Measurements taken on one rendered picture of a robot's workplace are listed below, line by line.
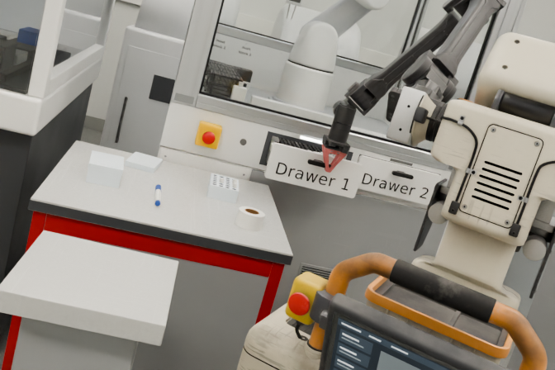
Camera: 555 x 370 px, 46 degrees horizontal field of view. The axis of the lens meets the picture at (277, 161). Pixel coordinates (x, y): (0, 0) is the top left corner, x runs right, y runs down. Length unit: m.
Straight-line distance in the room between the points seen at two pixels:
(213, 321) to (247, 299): 0.10
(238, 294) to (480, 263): 0.61
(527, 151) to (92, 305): 0.81
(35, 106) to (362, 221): 1.11
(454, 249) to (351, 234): 0.95
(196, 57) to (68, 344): 1.11
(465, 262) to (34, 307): 0.80
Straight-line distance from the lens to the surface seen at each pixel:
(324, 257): 2.29
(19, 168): 2.02
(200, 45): 2.07
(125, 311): 1.16
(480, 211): 1.28
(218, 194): 1.85
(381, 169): 2.21
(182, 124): 2.11
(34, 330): 1.24
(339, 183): 2.03
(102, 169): 1.74
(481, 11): 1.72
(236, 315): 1.67
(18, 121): 1.91
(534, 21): 5.85
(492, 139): 1.28
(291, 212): 2.21
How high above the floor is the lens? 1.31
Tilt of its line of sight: 13 degrees down
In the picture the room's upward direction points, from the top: 16 degrees clockwise
